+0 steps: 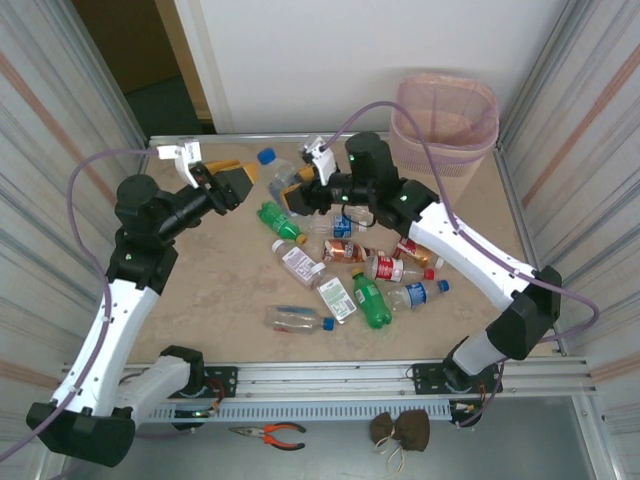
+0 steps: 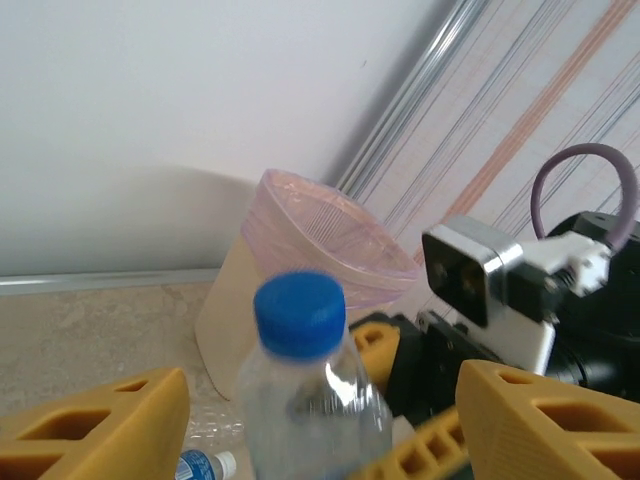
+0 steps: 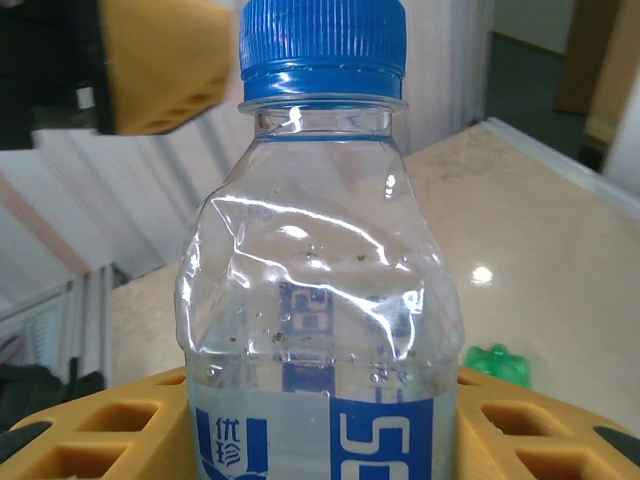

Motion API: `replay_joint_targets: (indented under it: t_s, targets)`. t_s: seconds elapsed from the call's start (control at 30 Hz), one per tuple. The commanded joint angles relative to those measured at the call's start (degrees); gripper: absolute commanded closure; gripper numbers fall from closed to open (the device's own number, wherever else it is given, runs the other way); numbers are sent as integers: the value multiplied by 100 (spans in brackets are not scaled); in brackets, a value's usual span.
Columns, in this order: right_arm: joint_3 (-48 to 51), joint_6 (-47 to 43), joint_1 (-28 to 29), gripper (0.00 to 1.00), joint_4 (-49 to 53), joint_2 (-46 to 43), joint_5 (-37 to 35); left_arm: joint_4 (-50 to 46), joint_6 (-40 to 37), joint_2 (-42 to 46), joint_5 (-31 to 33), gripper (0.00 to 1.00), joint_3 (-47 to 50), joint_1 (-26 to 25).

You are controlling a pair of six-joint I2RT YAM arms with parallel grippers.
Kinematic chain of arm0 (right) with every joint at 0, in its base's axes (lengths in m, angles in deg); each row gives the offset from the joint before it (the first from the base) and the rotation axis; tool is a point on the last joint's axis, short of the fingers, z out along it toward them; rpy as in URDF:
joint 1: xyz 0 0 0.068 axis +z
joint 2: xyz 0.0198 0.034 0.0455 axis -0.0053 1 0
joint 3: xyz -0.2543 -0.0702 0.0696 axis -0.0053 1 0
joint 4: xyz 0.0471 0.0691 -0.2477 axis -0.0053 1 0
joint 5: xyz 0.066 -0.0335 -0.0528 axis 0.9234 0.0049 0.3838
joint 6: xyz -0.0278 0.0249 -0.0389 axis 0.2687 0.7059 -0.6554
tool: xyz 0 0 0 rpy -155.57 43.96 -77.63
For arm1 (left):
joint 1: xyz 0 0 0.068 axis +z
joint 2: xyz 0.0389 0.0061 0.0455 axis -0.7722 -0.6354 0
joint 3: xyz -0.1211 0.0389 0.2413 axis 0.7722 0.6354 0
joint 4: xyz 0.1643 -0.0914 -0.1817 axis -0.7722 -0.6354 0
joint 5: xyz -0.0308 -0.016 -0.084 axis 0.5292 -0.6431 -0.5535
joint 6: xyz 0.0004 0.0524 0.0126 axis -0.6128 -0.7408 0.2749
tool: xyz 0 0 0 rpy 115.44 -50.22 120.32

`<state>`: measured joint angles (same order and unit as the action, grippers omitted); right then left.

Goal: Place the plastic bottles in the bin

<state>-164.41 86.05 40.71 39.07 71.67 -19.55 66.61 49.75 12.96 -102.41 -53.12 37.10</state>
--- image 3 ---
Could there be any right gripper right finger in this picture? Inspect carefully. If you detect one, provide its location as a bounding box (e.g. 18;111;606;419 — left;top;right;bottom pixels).
454;367;640;480

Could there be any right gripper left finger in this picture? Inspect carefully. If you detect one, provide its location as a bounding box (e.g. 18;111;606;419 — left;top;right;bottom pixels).
0;367;194;480

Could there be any green soda bottle yellow cap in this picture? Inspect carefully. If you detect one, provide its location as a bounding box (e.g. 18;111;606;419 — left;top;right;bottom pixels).
463;343;532;390

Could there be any dark blue label bottle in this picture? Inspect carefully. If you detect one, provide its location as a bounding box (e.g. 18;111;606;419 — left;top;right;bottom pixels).
174;0;466;480

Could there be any brown wooden door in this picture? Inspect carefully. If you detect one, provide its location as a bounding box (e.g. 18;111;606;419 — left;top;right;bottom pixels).
553;0;640;116

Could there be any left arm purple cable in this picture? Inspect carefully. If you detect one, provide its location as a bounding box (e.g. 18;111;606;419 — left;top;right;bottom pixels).
0;333;27;362

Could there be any white slotted cable duct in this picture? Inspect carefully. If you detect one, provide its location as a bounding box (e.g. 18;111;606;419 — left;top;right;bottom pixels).
0;294;69;366

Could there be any aluminium table edge rail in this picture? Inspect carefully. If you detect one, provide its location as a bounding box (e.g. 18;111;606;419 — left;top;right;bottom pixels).
479;115;640;224

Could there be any white door frame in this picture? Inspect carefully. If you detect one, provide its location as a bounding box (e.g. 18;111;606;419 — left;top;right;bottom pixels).
602;84;640;199

